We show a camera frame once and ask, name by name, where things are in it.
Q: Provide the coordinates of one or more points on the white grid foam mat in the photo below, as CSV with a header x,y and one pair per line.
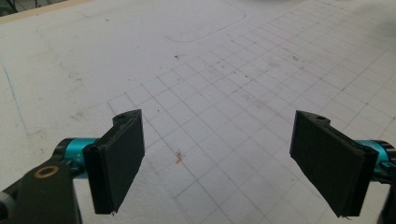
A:
x,y
218,62

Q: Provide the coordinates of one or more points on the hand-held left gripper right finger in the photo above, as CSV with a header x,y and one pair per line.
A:
x,y
330,165

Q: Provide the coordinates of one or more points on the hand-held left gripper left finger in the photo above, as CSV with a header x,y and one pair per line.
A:
x,y
115,161

